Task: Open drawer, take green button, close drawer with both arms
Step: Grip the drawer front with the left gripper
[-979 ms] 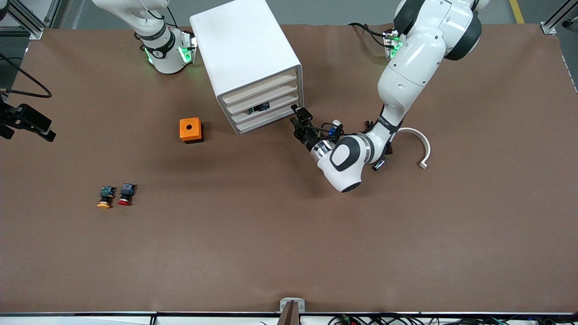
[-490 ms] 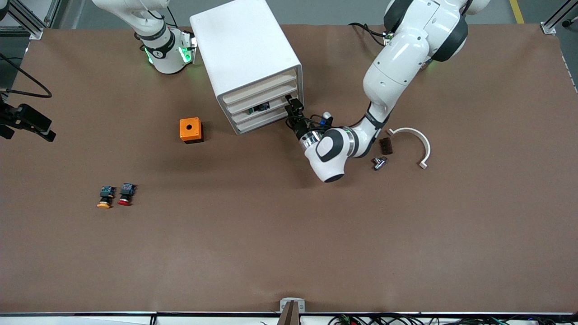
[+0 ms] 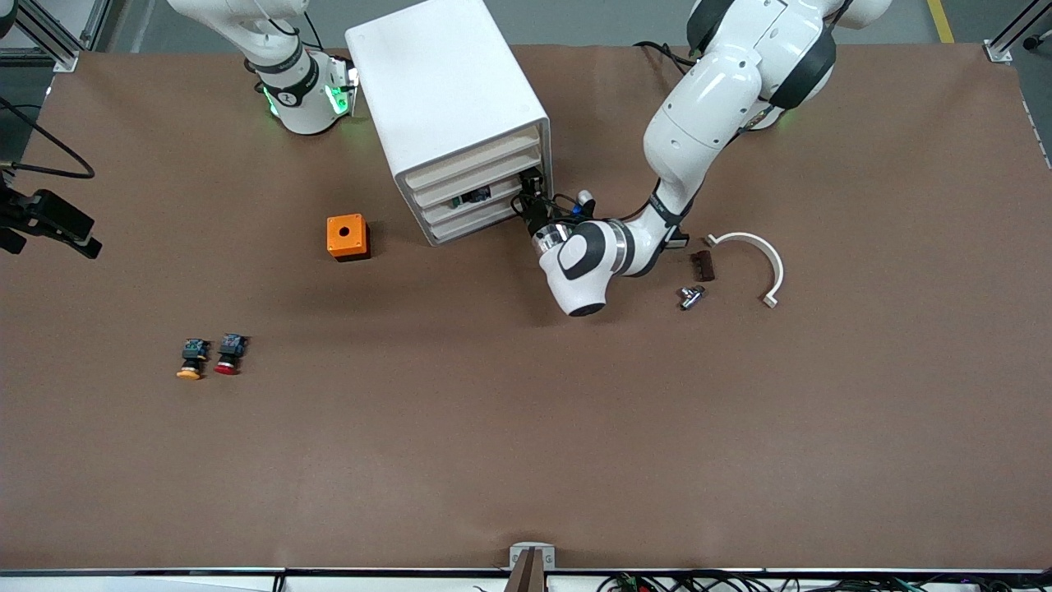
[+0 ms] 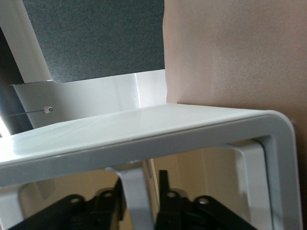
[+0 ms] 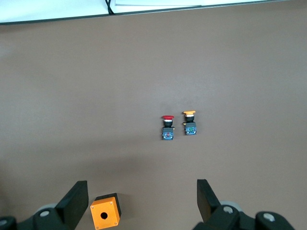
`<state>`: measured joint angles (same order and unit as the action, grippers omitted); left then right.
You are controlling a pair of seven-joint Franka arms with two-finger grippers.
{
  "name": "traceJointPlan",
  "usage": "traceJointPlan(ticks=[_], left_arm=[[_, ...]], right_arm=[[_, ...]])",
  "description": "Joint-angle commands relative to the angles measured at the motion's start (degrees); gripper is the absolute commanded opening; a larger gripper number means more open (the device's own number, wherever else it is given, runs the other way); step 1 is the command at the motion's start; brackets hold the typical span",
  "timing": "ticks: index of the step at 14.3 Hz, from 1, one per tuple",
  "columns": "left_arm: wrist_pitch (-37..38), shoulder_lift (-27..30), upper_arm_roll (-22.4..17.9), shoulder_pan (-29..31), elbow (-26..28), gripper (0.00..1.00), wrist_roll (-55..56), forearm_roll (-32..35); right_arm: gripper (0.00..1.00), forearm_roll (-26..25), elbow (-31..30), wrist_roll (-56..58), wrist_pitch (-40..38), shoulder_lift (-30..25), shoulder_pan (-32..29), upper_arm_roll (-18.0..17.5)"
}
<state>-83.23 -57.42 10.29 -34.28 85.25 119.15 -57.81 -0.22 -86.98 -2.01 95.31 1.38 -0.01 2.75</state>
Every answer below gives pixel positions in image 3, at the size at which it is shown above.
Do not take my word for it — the yellow push button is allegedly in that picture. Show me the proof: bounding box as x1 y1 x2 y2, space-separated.
175 337 209 382

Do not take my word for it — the red push button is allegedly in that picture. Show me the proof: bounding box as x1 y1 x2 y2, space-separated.
213 332 249 377

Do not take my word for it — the orange button box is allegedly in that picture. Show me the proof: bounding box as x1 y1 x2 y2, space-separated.
326 214 371 263

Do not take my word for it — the brown table cover sheet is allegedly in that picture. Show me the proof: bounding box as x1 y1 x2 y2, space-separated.
0 41 1052 572

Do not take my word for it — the white curved clamp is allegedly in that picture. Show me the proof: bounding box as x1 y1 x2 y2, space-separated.
704 232 786 310

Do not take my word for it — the aluminium frame profile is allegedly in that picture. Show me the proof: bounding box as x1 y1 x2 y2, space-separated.
0 0 112 73
984 0 1052 65

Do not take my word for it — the grey bracket with brown post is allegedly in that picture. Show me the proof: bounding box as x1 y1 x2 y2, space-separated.
509 543 556 592

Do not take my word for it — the black cable bundle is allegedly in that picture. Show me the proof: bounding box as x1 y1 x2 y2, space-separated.
598 571 1052 592

